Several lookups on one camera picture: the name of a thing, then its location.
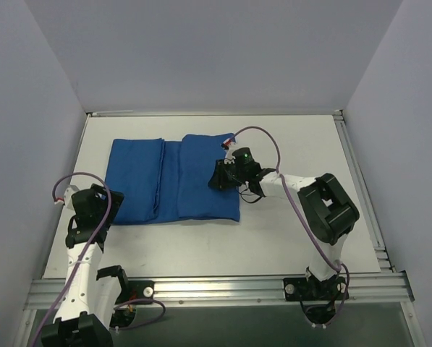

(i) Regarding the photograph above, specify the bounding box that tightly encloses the front aluminium rail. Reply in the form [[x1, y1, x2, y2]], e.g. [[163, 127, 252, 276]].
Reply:
[[23, 270, 415, 312]]

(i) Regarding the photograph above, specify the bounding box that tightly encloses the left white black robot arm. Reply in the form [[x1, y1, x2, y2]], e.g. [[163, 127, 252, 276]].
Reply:
[[41, 184, 130, 346]]

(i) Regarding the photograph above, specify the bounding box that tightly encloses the thin black wire loop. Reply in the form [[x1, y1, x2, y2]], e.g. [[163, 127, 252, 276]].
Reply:
[[237, 182, 267, 205]]

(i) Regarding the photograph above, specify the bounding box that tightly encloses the blue surgical cloth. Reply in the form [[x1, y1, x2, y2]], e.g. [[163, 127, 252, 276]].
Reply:
[[106, 134, 240, 226]]

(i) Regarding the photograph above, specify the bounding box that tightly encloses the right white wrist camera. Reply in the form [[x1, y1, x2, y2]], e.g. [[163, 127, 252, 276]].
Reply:
[[221, 138, 238, 160]]

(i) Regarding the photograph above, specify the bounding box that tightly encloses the back aluminium rail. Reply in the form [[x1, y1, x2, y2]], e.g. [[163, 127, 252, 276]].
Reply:
[[87, 110, 134, 117]]

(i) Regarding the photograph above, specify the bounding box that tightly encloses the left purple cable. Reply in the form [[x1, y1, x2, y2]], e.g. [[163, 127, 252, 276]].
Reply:
[[27, 172, 167, 347]]

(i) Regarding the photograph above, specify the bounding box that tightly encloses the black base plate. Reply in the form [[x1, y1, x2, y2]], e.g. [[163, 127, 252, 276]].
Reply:
[[283, 275, 349, 301], [126, 280, 155, 305]]

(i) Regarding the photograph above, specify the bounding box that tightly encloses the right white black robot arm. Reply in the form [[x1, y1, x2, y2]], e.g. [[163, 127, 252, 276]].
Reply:
[[208, 142, 360, 299]]

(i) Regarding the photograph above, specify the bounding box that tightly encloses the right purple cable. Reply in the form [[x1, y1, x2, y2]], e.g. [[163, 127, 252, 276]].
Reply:
[[229, 125, 350, 326]]

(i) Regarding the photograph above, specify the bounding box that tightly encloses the purple cable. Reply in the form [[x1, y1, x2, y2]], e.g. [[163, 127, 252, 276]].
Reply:
[[229, 125, 350, 326], [27, 172, 167, 347]]

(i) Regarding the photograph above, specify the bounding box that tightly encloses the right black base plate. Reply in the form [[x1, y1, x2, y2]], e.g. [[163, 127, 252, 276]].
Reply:
[[283, 275, 349, 301]]

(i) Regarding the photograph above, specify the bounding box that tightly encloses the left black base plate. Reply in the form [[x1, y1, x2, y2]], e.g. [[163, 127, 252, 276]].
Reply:
[[126, 280, 155, 305]]

